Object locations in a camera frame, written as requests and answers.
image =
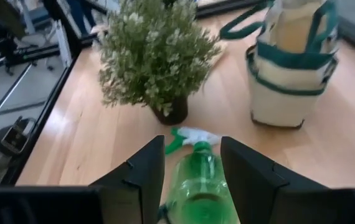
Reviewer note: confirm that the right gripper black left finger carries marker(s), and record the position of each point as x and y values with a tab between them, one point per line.
140	186

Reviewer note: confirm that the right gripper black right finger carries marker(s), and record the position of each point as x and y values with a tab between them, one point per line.
249	183

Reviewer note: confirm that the green plastic spray bottle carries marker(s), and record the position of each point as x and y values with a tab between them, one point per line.
199	186

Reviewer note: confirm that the artificial green potted plant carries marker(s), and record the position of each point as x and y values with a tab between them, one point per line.
155	56

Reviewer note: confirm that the black office chair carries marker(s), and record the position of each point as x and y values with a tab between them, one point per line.
6	46

